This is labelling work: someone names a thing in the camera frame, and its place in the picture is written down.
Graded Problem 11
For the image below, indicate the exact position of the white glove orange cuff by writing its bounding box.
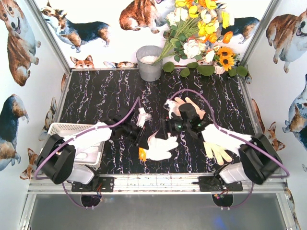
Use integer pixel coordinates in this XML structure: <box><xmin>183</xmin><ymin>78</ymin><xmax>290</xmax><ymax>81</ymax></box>
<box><xmin>139</xmin><ymin>131</ymin><xmax>178</xmax><ymax>162</ymax></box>

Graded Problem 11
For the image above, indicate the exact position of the cream glove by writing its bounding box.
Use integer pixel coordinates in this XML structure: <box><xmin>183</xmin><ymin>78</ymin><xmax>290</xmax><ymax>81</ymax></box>
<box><xmin>203</xmin><ymin>142</ymin><xmax>233</xmax><ymax>166</ymax></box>
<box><xmin>174</xmin><ymin>97</ymin><xmax>206</xmax><ymax>119</ymax></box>

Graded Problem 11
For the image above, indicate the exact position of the blue dotted white glove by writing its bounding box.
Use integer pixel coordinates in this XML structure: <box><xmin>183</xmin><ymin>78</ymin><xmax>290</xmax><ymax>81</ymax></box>
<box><xmin>75</xmin><ymin>146</ymin><xmax>99</xmax><ymax>161</ymax></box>

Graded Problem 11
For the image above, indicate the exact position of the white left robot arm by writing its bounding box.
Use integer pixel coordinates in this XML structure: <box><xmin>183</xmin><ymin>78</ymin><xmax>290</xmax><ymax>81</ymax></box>
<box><xmin>34</xmin><ymin>112</ymin><xmax>151</xmax><ymax>184</ymax></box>

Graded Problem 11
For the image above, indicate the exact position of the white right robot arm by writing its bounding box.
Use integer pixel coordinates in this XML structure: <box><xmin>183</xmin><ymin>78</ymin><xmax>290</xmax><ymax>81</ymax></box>
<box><xmin>156</xmin><ymin>100</ymin><xmax>282</xmax><ymax>185</ymax></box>

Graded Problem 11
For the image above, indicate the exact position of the white plastic storage basket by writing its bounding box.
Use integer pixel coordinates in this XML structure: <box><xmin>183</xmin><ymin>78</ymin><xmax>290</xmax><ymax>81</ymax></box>
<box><xmin>38</xmin><ymin>122</ymin><xmax>111</xmax><ymax>170</ymax></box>

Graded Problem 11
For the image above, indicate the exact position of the large green moss stone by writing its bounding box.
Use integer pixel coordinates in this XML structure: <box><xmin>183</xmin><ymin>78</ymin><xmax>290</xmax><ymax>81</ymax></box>
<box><xmin>196</xmin><ymin>65</ymin><xmax>215</xmax><ymax>76</ymax></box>

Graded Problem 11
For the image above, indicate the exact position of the green moss stone far left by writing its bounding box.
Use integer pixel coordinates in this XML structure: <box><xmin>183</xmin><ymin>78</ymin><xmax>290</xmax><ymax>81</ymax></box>
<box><xmin>163</xmin><ymin>61</ymin><xmax>175</xmax><ymax>72</ymax></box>

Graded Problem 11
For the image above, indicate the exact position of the white sunflower pot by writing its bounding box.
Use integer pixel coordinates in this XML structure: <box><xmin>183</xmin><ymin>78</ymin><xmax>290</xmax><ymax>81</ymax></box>
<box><xmin>214</xmin><ymin>65</ymin><xmax>226</xmax><ymax>75</ymax></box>

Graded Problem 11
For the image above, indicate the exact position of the green moss stone right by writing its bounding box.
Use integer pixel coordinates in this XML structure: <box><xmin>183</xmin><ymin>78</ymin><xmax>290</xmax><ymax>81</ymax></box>
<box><xmin>236</xmin><ymin>66</ymin><xmax>248</xmax><ymax>77</ymax></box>

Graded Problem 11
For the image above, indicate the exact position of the sunflower bunch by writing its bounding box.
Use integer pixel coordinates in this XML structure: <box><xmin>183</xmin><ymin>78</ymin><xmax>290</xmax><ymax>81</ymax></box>
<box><xmin>213</xmin><ymin>46</ymin><xmax>239</xmax><ymax>71</ymax></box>

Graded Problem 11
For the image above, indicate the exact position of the grey metal bucket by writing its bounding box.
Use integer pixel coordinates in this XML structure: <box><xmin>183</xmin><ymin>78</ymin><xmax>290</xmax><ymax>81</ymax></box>
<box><xmin>136</xmin><ymin>46</ymin><xmax>163</xmax><ymax>82</ymax></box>

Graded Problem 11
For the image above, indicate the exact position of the artificial flower bouquet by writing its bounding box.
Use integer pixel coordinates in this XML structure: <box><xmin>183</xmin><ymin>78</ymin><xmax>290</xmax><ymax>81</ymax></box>
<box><xmin>156</xmin><ymin>0</ymin><xmax>235</xmax><ymax>62</ymax></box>

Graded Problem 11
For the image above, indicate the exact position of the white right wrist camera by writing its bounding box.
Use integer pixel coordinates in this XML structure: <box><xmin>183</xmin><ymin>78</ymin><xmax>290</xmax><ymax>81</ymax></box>
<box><xmin>164</xmin><ymin>100</ymin><xmax>181</xmax><ymax>119</ymax></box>

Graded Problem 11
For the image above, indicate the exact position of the aluminium front rail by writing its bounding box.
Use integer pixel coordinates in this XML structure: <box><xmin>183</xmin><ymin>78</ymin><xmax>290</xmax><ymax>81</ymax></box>
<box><xmin>27</xmin><ymin>173</ymin><xmax>287</xmax><ymax>194</ymax></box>

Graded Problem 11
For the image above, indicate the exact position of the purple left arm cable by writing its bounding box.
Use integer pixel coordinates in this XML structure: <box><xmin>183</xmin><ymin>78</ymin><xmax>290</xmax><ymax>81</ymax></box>
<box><xmin>34</xmin><ymin>97</ymin><xmax>142</xmax><ymax>209</ymax></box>

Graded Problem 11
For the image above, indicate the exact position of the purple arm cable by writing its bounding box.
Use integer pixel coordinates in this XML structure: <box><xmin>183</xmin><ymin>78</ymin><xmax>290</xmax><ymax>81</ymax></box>
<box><xmin>169</xmin><ymin>89</ymin><xmax>290</xmax><ymax>209</ymax></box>
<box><xmin>34</xmin><ymin>97</ymin><xmax>142</xmax><ymax>209</ymax></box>

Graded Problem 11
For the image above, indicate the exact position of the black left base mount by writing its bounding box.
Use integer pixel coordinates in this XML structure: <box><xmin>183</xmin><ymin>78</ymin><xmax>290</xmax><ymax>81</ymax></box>
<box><xmin>71</xmin><ymin>175</ymin><xmax>115</xmax><ymax>192</ymax></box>

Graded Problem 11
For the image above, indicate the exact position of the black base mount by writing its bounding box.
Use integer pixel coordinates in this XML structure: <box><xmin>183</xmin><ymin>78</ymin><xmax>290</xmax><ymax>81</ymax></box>
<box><xmin>71</xmin><ymin>175</ymin><xmax>115</xmax><ymax>192</ymax></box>
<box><xmin>192</xmin><ymin>173</ymin><xmax>243</xmax><ymax>192</ymax></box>

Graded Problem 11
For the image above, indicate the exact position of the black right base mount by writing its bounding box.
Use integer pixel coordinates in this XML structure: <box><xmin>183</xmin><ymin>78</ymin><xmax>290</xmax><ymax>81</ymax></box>
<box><xmin>192</xmin><ymin>173</ymin><xmax>243</xmax><ymax>192</ymax></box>

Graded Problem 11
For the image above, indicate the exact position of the aluminium frame rail right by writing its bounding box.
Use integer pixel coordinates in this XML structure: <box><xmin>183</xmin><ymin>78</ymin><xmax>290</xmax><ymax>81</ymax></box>
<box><xmin>237</xmin><ymin>71</ymin><xmax>273</xmax><ymax>173</ymax></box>

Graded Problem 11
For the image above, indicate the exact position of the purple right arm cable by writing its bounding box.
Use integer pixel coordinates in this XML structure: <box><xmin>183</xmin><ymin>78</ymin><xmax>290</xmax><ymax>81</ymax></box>
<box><xmin>169</xmin><ymin>89</ymin><xmax>290</xmax><ymax>209</ymax></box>

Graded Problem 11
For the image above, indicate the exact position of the aluminium frame post right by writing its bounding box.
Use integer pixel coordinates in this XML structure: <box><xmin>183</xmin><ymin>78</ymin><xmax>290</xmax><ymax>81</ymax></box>
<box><xmin>239</xmin><ymin>0</ymin><xmax>282</xmax><ymax>67</ymax></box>

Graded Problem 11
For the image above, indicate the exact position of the aluminium frame post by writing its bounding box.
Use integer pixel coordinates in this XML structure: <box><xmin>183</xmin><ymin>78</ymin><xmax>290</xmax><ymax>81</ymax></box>
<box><xmin>239</xmin><ymin>0</ymin><xmax>282</xmax><ymax>67</ymax></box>
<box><xmin>25</xmin><ymin>0</ymin><xmax>71</xmax><ymax>73</ymax></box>

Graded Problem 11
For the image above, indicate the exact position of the aluminium frame post left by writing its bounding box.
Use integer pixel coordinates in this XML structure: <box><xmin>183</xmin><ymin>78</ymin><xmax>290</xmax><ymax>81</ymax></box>
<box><xmin>25</xmin><ymin>0</ymin><xmax>71</xmax><ymax>73</ymax></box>

